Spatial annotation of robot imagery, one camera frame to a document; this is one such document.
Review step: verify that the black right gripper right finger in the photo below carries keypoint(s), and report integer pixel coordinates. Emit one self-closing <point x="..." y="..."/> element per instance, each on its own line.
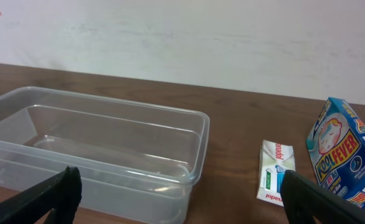
<point x="307" y="202"/>

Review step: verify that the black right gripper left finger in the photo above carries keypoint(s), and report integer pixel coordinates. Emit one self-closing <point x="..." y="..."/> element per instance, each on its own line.
<point x="58" y="198"/>

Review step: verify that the white Panadol box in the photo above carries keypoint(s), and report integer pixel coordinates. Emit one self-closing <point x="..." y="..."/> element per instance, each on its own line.
<point x="275" y="159"/>

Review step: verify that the blue KoolFever box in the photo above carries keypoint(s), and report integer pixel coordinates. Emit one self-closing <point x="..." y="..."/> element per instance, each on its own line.
<point x="336" y="145"/>

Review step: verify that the clear plastic container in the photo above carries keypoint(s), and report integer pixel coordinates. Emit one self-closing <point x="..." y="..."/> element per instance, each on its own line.
<point x="138" y="161"/>

